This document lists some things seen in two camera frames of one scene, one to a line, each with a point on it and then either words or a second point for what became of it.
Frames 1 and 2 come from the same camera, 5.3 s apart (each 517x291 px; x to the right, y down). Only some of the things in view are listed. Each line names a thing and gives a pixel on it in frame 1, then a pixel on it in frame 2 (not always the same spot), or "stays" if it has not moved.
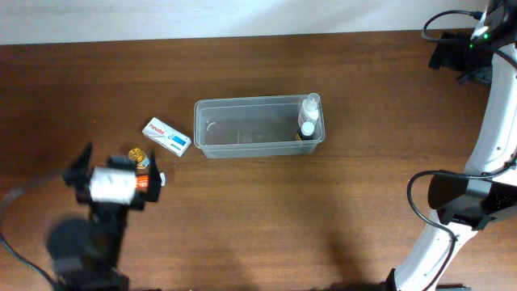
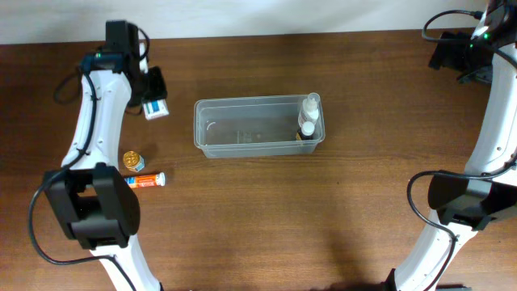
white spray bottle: [309, 110] stays
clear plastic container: [254, 127] stays
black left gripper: [79, 177] → [160, 91]
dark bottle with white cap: [306, 131] stays
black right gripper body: [470, 58] stays
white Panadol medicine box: [165, 136] → [155, 109]
